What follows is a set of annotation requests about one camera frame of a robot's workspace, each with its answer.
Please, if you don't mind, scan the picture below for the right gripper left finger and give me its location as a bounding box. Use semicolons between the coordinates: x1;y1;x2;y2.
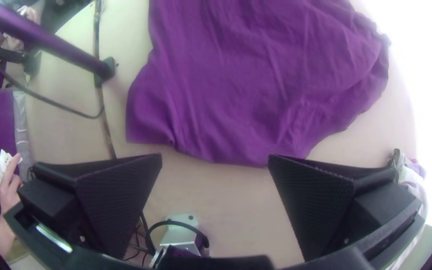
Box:
16;152;164;260

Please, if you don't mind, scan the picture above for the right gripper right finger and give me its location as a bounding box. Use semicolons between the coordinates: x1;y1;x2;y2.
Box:
267;153;424;263

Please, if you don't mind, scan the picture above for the white handheld device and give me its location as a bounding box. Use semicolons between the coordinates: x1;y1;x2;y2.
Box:
0;148;24;189

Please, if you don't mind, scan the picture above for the person's forearm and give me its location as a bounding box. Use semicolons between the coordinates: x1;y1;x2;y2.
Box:
0;214;17;260

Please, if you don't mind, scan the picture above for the dark t-shirt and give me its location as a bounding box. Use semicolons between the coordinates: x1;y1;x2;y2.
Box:
125;0;392;169

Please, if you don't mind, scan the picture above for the person's hand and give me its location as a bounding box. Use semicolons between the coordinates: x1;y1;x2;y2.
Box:
0;152;25;218

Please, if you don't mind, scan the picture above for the pile of folded clothes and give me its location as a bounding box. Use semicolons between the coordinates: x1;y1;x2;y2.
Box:
388;148;428;198

